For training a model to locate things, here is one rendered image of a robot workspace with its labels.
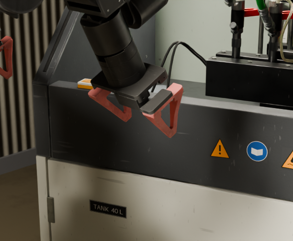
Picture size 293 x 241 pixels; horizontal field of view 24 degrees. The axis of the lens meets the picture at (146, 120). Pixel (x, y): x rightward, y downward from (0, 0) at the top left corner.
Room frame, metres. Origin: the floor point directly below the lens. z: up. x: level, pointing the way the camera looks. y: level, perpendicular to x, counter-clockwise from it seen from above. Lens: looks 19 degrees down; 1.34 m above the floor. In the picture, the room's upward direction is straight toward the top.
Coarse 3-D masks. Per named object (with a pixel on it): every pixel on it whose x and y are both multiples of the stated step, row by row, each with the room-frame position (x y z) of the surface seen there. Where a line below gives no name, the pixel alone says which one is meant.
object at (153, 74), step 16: (128, 48) 0.92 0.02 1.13; (112, 64) 0.91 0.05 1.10; (128, 64) 0.92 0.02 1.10; (144, 64) 0.96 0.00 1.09; (96, 80) 0.97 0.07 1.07; (112, 80) 0.93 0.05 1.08; (128, 80) 0.92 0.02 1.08; (144, 80) 0.93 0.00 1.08; (160, 80) 0.93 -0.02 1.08; (128, 96) 0.91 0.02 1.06; (144, 96) 0.91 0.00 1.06
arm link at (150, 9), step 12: (96, 0) 0.87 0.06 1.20; (108, 0) 0.88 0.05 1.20; (120, 0) 0.89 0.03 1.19; (132, 0) 0.93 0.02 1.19; (144, 0) 0.94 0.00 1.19; (156, 0) 0.95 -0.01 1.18; (84, 12) 0.91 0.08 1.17; (96, 12) 0.89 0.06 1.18; (108, 12) 0.88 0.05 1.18; (144, 12) 0.94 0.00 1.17; (156, 12) 0.96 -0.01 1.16
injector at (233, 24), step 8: (240, 0) 1.44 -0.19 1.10; (232, 8) 1.45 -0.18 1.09; (240, 8) 1.44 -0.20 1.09; (232, 16) 1.45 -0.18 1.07; (240, 16) 1.44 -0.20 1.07; (232, 24) 1.43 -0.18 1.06; (240, 24) 1.44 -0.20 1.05; (232, 32) 1.45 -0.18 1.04; (240, 32) 1.45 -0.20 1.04; (232, 40) 1.45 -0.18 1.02; (240, 40) 1.45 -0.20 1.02; (232, 48) 1.45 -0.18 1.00; (232, 56) 1.45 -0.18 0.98
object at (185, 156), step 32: (64, 96) 1.33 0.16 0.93; (64, 128) 1.33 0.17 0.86; (96, 128) 1.30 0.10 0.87; (128, 128) 1.27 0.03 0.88; (192, 128) 1.22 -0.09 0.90; (224, 128) 1.19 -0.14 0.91; (256, 128) 1.17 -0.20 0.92; (288, 128) 1.15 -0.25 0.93; (96, 160) 1.30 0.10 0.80; (128, 160) 1.27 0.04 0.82; (160, 160) 1.25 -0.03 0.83; (192, 160) 1.22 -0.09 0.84; (224, 160) 1.19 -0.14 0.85; (256, 192) 1.17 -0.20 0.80; (288, 192) 1.14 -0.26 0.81
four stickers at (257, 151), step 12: (216, 144) 1.20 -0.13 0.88; (228, 144) 1.19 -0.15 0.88; (252, 144) 1.17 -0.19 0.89; (264, 144) 1.16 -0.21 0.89; (216, 156) 1.20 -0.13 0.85; (228, 156) 1.19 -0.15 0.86; (252, 156) 1.17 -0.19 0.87; (264, 156) 1.16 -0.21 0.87; (288, 156) 1.14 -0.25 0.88; (288, 168) 1.14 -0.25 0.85
